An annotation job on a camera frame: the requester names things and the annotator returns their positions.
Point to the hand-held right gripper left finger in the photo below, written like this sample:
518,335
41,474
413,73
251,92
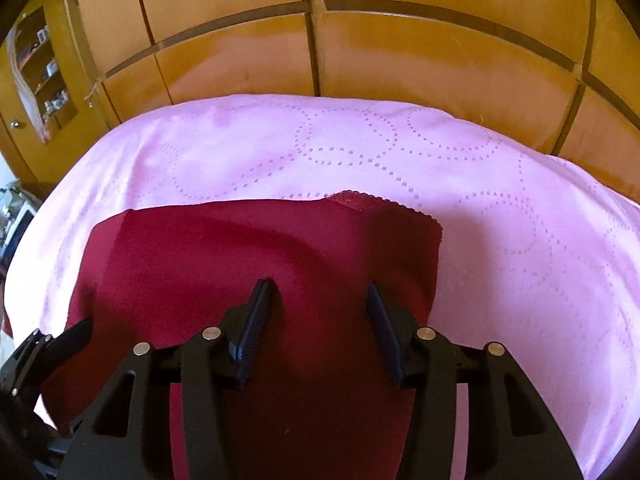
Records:
252,330

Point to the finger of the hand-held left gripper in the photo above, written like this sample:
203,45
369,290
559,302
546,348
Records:
22,355
67,342

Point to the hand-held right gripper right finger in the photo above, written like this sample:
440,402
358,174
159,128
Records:
385,330

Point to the dark red garment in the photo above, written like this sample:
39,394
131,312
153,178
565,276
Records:
275,245

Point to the white appliance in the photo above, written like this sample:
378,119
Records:
15,220

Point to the pink dotted bed sheet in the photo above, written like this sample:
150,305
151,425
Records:
500,260

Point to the wooden glass-door cabinet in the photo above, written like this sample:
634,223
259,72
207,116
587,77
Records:
60,150

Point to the white hanging strip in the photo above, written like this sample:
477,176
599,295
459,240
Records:
25,85

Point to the wooden wardrobe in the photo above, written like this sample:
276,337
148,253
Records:
400,60

